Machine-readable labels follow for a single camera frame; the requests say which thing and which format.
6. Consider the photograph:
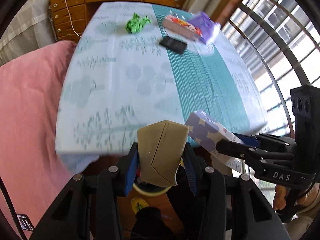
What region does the pink blanket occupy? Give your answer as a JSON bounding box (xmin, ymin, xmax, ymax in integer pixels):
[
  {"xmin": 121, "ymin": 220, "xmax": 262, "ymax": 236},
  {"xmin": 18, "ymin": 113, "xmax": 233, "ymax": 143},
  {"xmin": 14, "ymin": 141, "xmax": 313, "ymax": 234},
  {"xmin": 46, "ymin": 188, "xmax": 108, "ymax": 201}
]
[{"xmin": 0, "ymin": 40, "xmax": 100, "ymax": 240}]

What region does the person's left leg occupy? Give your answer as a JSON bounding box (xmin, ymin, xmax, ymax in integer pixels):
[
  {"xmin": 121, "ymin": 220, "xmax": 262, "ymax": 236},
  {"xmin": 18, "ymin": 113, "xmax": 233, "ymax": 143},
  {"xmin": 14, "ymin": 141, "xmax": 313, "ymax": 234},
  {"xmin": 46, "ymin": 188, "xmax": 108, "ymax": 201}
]
[{"xmin": 131, "ymin": 206, "xmax": 175, "ymax": 240}]

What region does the white cable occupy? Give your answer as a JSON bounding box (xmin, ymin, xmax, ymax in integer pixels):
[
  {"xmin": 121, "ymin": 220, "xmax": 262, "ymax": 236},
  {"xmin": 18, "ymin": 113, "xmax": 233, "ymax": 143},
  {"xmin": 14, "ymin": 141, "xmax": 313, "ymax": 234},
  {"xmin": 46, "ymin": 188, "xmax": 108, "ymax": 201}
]
[{"xmin": 64, "ymin": 0, "xmax": 82, "ymax": 39}]

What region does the green wrapper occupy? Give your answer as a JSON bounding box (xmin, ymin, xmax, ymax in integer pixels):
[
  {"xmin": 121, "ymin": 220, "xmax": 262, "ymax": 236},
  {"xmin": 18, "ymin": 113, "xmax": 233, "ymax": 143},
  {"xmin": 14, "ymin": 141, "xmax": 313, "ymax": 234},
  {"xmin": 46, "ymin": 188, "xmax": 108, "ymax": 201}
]
[{"xmin": 126, "ymin": 12, "xmax": 152, "ymax": 34}]

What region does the yellow knitted slipper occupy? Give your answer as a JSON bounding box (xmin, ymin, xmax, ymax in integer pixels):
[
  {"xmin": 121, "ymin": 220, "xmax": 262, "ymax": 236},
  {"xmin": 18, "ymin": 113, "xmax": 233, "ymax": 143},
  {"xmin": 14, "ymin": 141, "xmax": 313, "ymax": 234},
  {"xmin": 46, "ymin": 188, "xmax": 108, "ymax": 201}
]
[{"xmin": 131, "ymin": 197, "xmax": 148, "ymax": 214}]

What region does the blanket label tag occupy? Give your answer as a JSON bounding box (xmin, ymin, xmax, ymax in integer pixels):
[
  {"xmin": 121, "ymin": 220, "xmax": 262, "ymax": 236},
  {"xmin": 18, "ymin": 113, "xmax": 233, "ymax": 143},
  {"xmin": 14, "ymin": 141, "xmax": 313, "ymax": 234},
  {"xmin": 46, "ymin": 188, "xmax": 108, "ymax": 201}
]
[{"xmin": 15, "ymin": 213, "xmax": 34, "ymax": 231}]

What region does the tan cardboard box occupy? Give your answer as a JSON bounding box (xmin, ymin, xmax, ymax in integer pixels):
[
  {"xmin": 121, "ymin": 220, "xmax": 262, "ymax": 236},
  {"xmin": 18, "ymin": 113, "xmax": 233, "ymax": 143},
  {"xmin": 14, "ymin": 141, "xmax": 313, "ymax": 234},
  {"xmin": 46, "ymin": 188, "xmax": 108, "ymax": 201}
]
[{"xmin": 137, "ymin": 120, "xmax": 190, "ymax": 188}]

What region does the purple plastic bag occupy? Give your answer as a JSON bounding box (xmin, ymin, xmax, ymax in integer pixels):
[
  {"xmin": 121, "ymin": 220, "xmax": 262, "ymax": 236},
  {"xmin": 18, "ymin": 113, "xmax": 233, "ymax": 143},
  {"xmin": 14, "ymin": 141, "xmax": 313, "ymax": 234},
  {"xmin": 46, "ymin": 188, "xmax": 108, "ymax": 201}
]
[{"xmin": 186, "ymin": 11, "xmax": 222, "ymax": 44}]

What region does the person's right forearm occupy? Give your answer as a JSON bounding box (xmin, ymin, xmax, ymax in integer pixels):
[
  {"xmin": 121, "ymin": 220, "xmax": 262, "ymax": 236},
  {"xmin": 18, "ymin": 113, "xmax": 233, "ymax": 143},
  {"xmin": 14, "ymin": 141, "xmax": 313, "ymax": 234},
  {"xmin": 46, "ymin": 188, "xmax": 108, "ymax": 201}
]
[{"xmin": 285, "ymin": 202, "xmax": 320, "ymax": 240}]

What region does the metal window grille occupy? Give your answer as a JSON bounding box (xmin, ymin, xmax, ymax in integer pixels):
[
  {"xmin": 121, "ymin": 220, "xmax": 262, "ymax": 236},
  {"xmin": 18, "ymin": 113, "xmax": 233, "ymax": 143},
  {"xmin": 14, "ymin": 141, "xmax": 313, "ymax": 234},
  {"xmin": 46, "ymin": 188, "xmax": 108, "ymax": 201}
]
[{"xmin": 220, "ymin": 0, "xmax": 320, "ymax": 140}]

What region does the person's right hand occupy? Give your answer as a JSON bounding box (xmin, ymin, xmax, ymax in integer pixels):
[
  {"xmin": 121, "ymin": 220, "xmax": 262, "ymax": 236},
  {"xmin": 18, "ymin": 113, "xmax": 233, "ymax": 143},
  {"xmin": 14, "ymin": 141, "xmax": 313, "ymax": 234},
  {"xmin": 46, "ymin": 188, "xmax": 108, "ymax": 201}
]
[{"xmin": 272, "ymin": 182, "xmax": 318, "ymax": 213}]

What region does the dark blue bin cream rim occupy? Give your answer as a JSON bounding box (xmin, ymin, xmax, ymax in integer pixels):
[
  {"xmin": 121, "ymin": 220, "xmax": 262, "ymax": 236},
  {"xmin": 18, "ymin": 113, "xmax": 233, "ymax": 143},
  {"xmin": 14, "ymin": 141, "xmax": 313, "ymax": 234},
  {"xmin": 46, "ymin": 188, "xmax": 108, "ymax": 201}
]
[{"xmin": 132, "ymin": 182, "xmax": 170, "ymax": 197}]

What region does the wooden drawer cabinet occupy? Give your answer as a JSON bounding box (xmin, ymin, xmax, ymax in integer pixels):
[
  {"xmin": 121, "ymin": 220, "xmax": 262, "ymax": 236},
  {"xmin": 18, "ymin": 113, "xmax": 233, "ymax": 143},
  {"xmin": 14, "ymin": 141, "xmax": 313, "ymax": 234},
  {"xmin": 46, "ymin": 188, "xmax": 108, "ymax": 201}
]
[{"xmin": 49, "ymin": 0, "xmax": 189, "ymax": 43}]

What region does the white lace cover cloth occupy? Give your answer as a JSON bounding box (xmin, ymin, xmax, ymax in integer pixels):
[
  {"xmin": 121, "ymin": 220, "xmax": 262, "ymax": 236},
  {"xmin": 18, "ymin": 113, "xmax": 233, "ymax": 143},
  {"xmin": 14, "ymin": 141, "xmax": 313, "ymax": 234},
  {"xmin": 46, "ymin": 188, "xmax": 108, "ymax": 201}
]
[{"xmin": 0, "ymin": 0, "xmax": 59, "ymax": 65}]

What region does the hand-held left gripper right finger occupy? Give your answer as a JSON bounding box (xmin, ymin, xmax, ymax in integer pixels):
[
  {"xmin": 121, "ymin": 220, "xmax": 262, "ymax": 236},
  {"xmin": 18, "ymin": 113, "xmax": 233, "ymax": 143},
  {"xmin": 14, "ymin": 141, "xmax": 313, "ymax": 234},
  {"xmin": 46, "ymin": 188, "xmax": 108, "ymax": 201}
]
[{"xmin": 182, "ymin": 144, "xmax": 292, "ymax": 240}]

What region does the purple dotted white box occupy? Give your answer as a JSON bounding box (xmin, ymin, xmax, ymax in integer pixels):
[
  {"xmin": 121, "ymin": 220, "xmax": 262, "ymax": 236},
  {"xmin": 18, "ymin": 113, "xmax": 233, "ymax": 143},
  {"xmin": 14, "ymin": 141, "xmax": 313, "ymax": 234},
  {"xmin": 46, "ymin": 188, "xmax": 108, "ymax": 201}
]
[{"xmin": 184, "ymin": 109, "xmax": 247, "ymax": 173}]

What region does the red snack box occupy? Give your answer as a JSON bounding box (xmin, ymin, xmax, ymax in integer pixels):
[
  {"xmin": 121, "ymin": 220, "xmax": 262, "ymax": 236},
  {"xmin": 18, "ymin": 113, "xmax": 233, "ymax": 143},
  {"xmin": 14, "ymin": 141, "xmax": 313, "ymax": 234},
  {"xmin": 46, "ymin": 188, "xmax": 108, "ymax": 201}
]
[{"xmin": 162, "ymin": 14, "xmax": 203, "ymax": 41}]

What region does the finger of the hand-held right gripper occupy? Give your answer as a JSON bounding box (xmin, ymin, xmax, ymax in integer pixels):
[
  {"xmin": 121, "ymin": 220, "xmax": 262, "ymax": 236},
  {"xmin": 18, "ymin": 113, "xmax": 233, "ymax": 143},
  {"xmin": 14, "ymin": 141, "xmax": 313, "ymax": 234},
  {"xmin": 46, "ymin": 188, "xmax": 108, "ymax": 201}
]
[
  {"xmin": 231, "ymin": 132, "xmax": 297, "ymax": 155},
  {"xmin": 216, "ymin": 139, "xmax": 294, "ymax": 166}
]

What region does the black packet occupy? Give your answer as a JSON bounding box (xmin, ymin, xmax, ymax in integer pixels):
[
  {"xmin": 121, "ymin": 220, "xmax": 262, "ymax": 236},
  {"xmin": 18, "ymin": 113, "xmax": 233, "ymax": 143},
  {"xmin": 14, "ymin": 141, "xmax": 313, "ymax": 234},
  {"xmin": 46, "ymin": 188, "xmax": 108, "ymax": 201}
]
[{"xmin": 159, "ymin": 36, "xmax": 188, "ymax": 55}]

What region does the blue printed tablecloth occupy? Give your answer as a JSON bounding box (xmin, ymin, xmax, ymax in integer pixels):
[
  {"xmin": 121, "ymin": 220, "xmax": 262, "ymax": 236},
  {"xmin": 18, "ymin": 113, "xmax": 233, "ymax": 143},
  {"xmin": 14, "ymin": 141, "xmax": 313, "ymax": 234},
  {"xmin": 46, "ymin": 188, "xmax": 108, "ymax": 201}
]
[{"xmin": 55, "ymin": 2, "xmax": 268, "ymax": 174}]

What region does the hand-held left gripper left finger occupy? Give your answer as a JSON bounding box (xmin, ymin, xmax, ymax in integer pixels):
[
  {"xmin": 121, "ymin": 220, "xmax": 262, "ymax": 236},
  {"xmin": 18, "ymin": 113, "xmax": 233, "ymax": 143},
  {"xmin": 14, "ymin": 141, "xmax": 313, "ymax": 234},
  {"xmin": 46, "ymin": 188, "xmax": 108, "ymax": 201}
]
[{"xmin": 30, "ymin": 142, "xmax": 139, "ymax": 240}]

